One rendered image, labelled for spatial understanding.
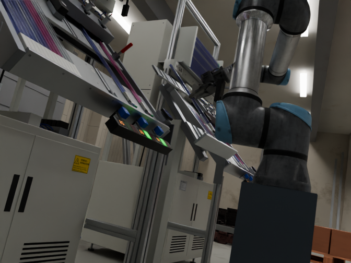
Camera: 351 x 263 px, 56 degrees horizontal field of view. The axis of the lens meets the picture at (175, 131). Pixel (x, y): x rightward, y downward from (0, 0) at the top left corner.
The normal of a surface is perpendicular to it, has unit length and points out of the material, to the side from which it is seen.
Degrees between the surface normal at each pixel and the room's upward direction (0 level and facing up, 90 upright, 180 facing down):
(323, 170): 90
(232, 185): 90
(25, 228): 90
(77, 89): 133
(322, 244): 90
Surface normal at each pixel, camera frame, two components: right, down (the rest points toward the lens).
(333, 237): -0.56, -0.26
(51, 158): 0.88, 0.08
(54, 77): 0.51, 0.72
